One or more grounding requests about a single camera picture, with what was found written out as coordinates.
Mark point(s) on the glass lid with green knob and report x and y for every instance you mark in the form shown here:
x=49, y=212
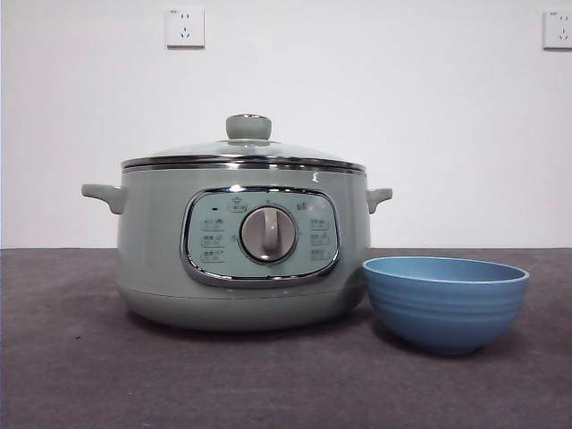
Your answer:
x=248, y=127

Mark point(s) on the pale green electric steamer pot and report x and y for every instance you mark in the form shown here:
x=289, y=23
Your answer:
x=152, y=250

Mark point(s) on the blue ribbed bowl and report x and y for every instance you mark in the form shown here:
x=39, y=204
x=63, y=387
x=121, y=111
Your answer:
x=444, y=308

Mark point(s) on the white wall socket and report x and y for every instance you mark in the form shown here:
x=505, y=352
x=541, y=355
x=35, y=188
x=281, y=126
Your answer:
x=185, y=27
x=558, y=29

